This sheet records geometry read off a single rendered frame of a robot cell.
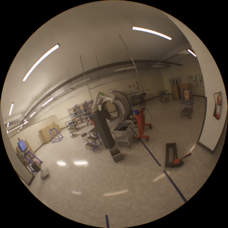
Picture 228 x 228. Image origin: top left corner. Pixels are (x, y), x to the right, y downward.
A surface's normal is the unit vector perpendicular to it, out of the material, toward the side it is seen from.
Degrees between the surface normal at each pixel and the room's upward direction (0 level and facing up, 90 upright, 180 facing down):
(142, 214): 0
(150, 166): 0
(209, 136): 90
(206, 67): 90
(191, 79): 90
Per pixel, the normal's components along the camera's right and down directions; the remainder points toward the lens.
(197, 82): -0.95, 0.32
